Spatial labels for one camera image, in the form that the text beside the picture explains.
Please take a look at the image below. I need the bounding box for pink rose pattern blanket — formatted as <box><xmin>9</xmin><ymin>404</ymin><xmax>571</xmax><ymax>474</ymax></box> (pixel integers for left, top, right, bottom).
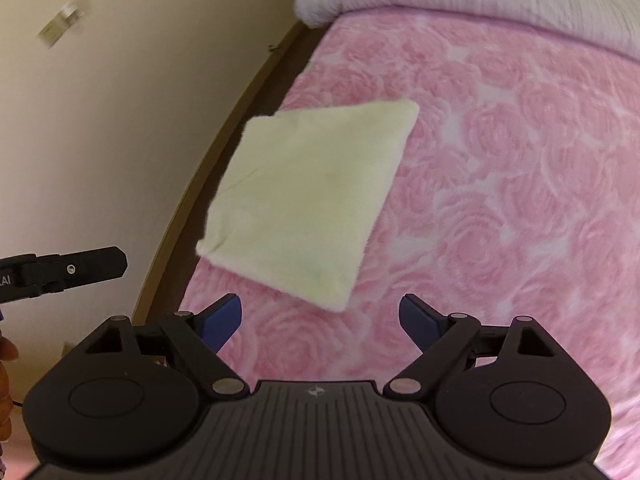
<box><xmin>181</xmin><ymin>9</ymin><xmax>639</xmax><ymax>479</ymax></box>

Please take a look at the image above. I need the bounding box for cream knitted sweater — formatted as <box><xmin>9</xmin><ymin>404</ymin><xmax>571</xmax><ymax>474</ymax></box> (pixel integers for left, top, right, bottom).
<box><xmin>196</xmin><ymin>99</ymin><xmax>420</xmax><ymax>312</ymax></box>

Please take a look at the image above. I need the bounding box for person's left hand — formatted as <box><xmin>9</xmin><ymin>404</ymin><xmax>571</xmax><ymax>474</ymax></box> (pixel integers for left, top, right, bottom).
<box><xmin>0</xmin><ymin>336</ymin><xmax>20</xmax><ymax>443</ymax></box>

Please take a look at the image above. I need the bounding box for wooden bed frame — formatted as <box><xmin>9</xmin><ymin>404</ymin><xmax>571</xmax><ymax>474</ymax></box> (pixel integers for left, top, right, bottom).
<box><xmin>132</xmin><ymin>23</ymin><xmax>326</xmax><ymax>324</ymax></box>

